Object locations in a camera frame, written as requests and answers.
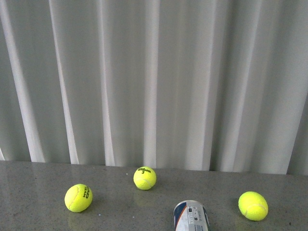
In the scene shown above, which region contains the clear Wilson tennis ball can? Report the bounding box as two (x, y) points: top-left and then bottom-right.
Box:
(173, 200), (211, 231)

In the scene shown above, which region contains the yellow Wilson 3 tennis ball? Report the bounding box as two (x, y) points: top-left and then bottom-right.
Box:
(133, 166), (157, 190)

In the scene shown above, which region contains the yellow Head Team tennis ball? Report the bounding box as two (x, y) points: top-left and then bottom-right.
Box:
(64, 184), (93, 213)

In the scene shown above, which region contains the plain yellow tennis ball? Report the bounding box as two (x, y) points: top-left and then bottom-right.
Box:
(238, 191), (269, 221)

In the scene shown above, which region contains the white pleated curtain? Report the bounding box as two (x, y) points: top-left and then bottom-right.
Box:
(0, 0), (308, 175)

